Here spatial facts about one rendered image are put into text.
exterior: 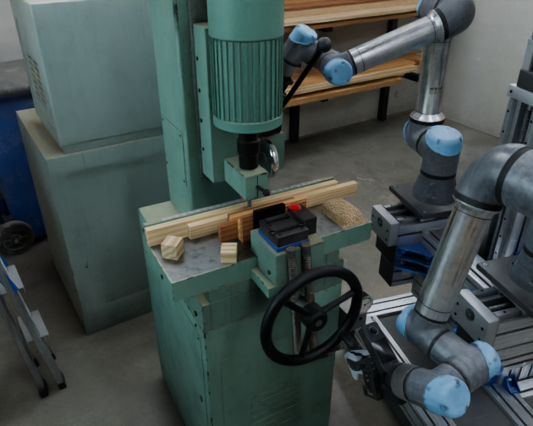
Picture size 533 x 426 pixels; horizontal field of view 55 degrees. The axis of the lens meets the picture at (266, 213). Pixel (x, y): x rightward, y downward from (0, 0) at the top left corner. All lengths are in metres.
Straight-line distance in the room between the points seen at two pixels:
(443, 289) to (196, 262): 0.59
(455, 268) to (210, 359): 0.70
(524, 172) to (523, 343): 0.70
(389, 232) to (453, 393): 0.81
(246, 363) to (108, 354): 1.01
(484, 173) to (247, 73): 0.55
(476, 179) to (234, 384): 0.91
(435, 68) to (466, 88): 3.20
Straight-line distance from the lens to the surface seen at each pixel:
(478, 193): 1.05
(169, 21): 1.44
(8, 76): 2.93
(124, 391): 2.25
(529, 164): 1.00
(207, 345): 1.42
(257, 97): 1.23
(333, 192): 1.57
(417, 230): 1.81
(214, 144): 1.41
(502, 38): 4.75
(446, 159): 1.75
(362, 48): 1.57
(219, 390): 1.56
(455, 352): 1.15
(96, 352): 2.44
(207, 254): 1.33
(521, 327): 1.52
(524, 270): 1.48
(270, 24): 1.20
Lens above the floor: 1.65
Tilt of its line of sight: 30 degrees down
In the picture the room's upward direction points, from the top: straight up
